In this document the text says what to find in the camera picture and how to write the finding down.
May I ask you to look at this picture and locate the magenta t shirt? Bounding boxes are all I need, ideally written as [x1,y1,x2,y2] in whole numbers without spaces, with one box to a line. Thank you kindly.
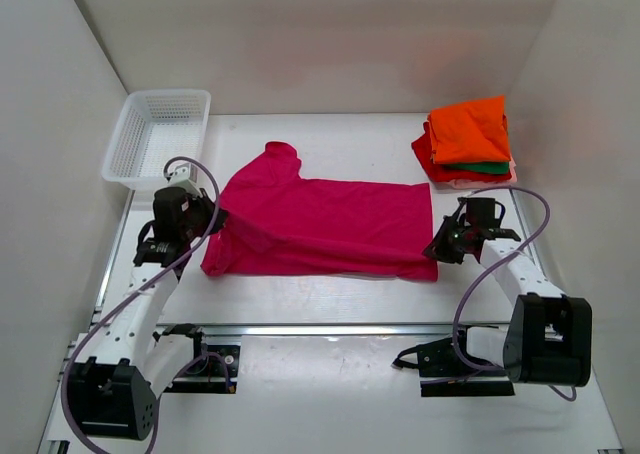
[201,141,438,282]

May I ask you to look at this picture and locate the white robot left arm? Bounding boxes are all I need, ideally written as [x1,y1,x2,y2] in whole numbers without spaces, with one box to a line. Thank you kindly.
[61,181,227,441]

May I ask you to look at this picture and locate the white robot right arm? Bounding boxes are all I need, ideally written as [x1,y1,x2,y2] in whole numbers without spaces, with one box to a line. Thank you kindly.
[392,196,592,389]

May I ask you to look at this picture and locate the pink folded t shirt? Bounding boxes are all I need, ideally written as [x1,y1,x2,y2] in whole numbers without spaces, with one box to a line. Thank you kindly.
[446,159,518,190]

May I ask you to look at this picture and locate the green folded t shirt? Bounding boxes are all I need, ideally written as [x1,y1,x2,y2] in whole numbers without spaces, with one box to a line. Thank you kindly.
[443,161,510,176]

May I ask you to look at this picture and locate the orange folded t shirt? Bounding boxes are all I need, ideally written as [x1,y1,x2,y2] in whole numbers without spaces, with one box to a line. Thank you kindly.
[427,96,511,165]

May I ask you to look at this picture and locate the white plastic basket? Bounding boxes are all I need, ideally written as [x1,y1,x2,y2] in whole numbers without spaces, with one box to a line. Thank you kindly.
[101,89,211,191]

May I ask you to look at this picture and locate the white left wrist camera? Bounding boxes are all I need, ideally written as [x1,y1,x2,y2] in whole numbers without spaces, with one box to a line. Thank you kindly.
[167,163,199,195]

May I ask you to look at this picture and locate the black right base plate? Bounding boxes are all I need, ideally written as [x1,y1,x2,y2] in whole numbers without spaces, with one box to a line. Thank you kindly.
[391,332,515,399]

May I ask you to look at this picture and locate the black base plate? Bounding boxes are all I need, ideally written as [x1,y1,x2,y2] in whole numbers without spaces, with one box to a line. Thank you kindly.
[391,332,515,399]
[153,324,241,394]

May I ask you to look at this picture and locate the aluminium rail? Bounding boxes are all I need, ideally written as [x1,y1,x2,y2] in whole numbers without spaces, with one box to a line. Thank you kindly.
[154,322,506,338]

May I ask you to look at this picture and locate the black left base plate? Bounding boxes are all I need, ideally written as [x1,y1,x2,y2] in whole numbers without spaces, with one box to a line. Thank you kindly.
[153,324,241,394]

